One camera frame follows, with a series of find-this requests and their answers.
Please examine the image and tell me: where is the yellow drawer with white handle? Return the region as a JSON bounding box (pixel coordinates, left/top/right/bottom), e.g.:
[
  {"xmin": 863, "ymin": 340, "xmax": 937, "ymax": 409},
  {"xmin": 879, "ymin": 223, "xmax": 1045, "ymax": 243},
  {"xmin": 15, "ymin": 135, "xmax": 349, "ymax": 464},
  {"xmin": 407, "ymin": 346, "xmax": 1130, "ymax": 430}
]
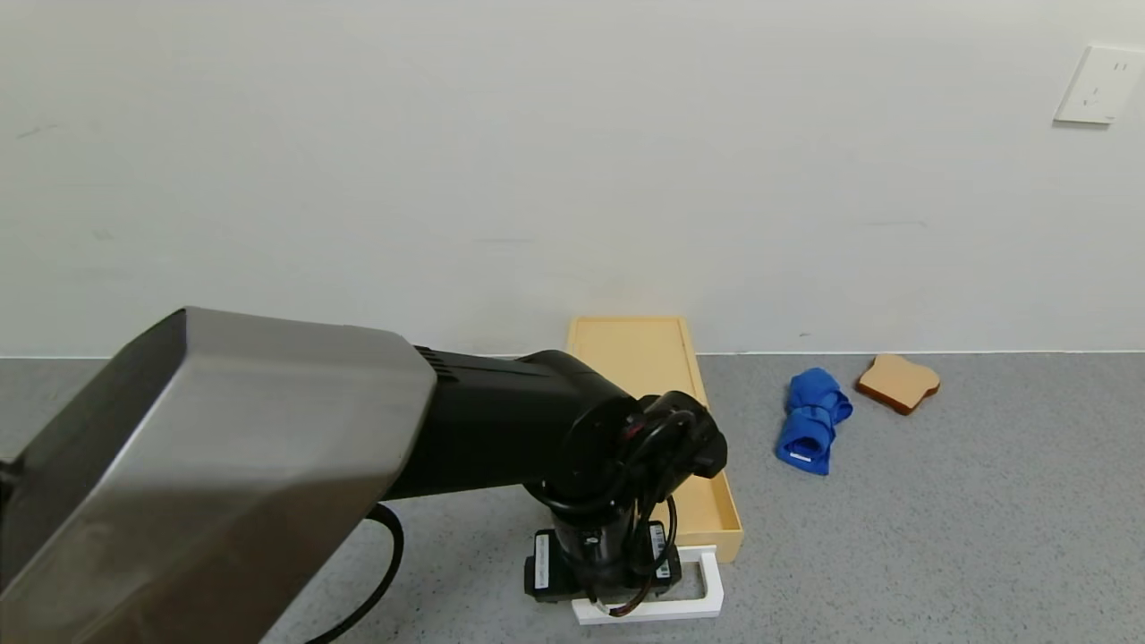
[{"xmin": 572, "ymin": 404, "xmax": 745, "ymax": 625}]

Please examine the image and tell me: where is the blue rolled cloth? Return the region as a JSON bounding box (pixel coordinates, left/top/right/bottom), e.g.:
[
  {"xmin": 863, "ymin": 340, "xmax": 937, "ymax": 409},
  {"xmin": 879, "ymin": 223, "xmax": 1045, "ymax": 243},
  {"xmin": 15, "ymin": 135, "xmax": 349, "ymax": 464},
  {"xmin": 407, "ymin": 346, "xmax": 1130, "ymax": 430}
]
[{"xmin": 775, "ymin": 367, "xmax": 854, "ymax": 477}]

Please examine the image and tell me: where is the brown toast slice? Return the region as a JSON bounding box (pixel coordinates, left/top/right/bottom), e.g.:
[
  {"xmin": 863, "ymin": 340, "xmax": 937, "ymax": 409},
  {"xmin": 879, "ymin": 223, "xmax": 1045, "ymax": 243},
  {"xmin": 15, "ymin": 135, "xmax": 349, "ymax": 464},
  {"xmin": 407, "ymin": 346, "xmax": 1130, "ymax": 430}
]
[{"xmin": 854, "ymin": 352, "xmax": 942, "ymax": 416}]

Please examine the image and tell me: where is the thin black red wire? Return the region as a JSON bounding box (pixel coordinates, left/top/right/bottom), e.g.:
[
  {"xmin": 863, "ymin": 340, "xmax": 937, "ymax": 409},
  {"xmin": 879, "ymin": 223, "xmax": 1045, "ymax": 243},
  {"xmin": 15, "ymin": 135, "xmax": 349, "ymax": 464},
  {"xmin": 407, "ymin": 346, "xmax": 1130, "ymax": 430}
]
[{"xmin": 608, "ymin": 407, "xmax": 708, "ymax": 620}]

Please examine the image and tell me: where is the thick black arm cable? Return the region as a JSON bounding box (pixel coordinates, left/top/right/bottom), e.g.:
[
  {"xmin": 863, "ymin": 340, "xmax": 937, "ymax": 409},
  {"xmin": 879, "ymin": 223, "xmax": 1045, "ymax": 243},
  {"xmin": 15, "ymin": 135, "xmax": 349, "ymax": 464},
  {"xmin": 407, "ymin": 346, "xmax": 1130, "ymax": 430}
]
[{"xmin": 304, "ymin": 503, "xmax": 405, "ymax": 644}]

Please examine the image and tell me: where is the white wall socket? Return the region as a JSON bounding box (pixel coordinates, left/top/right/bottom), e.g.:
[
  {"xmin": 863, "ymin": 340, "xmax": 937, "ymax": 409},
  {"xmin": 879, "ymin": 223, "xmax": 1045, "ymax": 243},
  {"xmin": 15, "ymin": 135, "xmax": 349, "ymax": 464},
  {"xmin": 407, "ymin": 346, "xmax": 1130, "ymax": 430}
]
[{"xmin": 1054, "ymin": 45, "xmax": 1145, "ymax": 126}]

